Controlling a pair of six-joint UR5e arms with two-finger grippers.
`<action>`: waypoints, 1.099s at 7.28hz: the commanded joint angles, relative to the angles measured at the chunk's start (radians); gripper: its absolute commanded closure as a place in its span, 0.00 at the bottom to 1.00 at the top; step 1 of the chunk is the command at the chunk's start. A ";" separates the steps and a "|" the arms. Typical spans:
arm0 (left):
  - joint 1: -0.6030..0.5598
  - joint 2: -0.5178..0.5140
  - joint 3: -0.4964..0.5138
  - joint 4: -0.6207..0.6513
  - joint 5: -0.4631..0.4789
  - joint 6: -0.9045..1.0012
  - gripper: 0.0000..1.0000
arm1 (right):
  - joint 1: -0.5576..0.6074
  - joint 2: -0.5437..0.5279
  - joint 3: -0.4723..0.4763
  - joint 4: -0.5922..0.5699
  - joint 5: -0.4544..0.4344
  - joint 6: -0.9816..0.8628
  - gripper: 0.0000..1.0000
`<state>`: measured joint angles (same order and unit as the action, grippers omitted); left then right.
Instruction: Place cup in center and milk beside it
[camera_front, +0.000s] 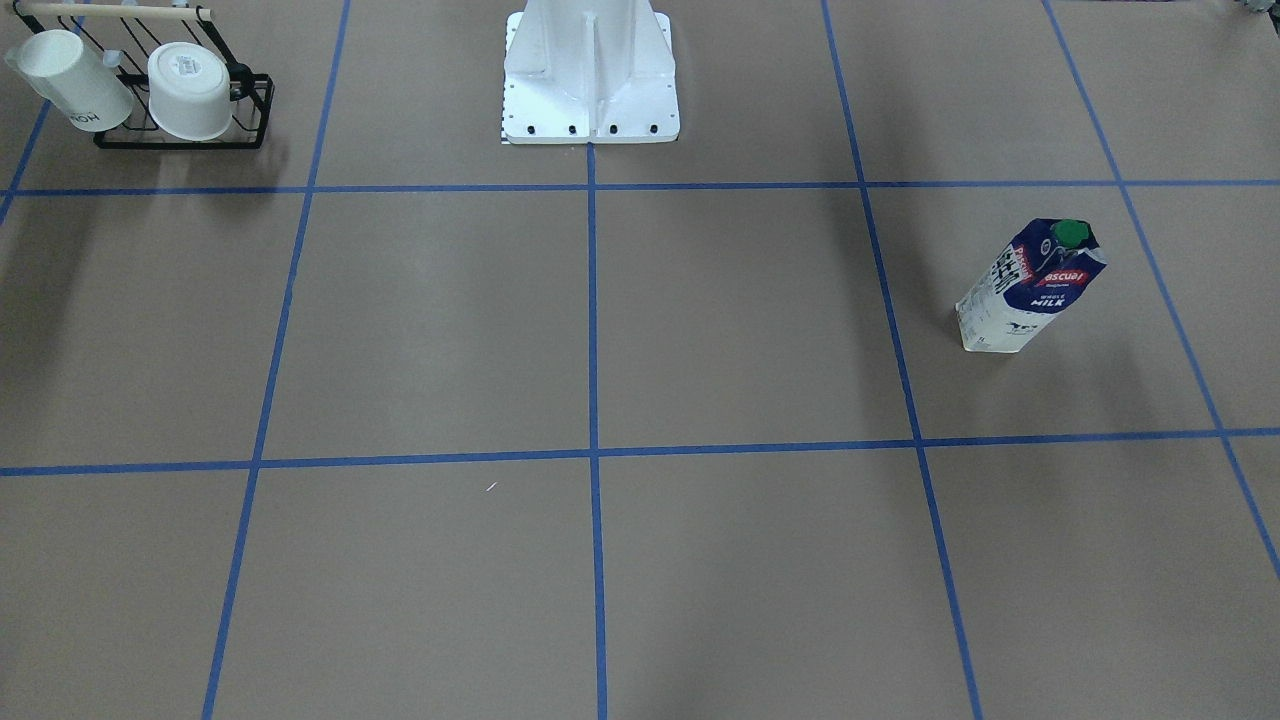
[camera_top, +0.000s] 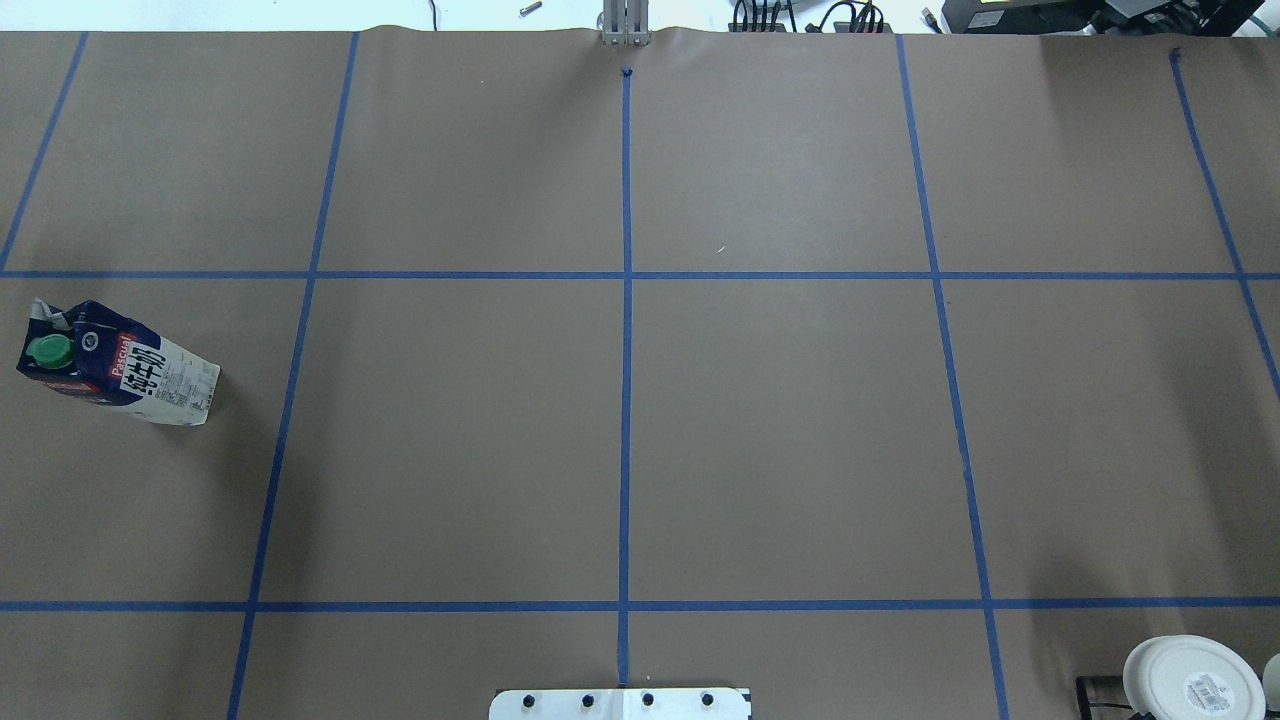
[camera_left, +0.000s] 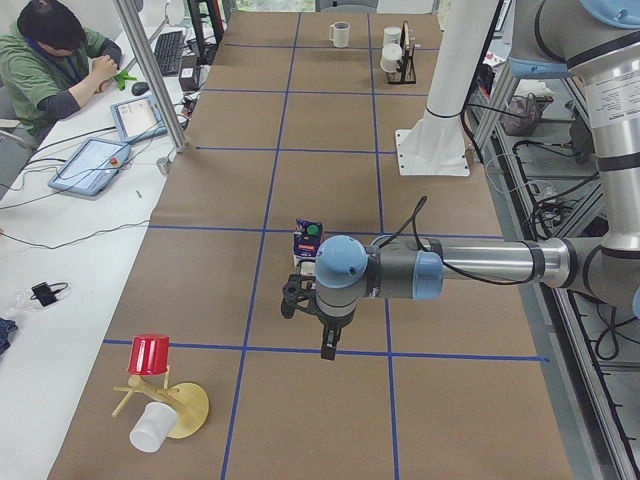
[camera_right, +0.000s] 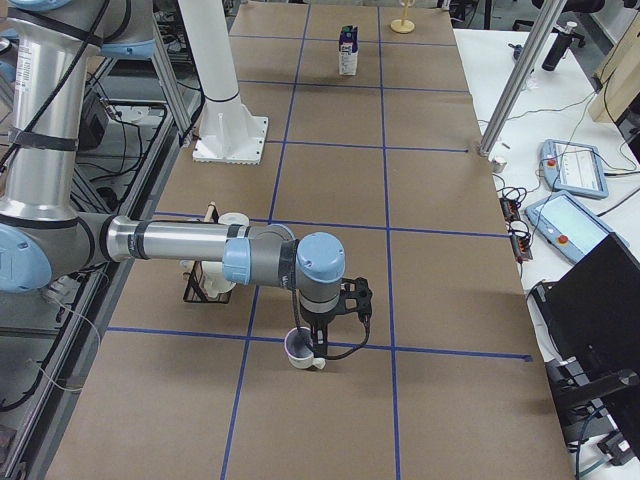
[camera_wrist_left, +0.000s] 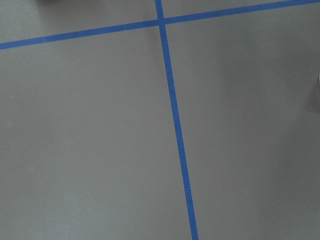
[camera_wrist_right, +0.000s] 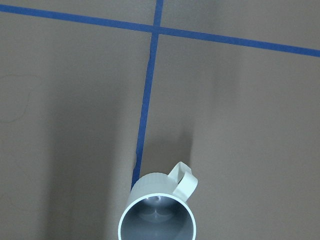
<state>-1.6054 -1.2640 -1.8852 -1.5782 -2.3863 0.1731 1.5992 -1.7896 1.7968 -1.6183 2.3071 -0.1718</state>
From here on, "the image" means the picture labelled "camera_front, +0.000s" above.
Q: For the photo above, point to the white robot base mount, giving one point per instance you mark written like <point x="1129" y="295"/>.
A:
<point x="589" y="72"/>

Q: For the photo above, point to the blue white milk carton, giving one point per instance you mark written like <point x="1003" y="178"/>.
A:
<point x="1040" y="272"/>

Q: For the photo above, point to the black wire cup rack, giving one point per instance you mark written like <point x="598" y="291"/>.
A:
<point x="123" y="33"/>

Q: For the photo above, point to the white cup on rack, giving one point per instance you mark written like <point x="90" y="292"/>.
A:
<point x="189" y="91"/>

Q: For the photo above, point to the white mug with handle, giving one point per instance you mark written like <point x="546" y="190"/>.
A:
<point x="58" y="66"/>

